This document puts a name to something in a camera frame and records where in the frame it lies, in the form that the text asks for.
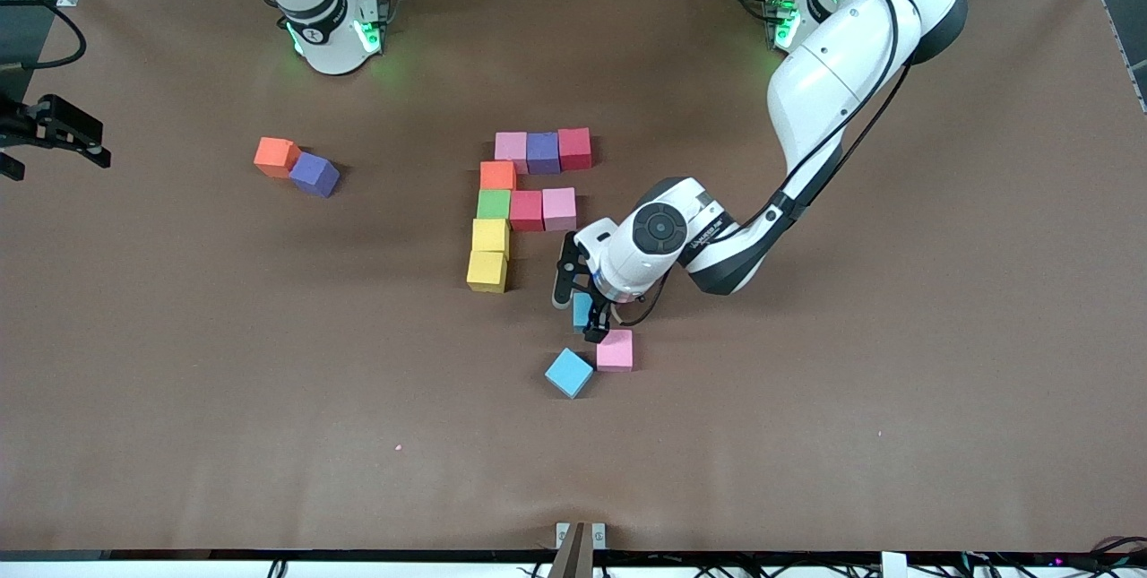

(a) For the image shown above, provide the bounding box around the yellow foam block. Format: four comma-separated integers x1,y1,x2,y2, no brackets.
466,251,509,294
472,218,511,256

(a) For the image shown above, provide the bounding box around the white table edge rail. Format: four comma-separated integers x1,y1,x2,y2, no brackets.
0,557,1147,578

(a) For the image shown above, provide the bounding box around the pink foam block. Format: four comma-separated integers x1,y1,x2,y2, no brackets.
495,132,530,174
542,188,578,231
596,329,634,373

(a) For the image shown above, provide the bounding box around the red foam block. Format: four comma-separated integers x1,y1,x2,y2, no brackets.
511,191,545,233
557,128,593,171

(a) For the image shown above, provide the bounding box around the brown paper table cover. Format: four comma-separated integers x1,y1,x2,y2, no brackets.
0,0,1147,554

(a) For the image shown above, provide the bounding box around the purple foam block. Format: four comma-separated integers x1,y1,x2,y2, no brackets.
289,151,341,199
527,133,562,176

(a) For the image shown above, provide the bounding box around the brown wedge post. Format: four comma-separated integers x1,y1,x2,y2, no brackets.
548,522,588,578

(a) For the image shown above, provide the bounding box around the small metal bracket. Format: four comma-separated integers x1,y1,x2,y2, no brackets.
556,522,608,550

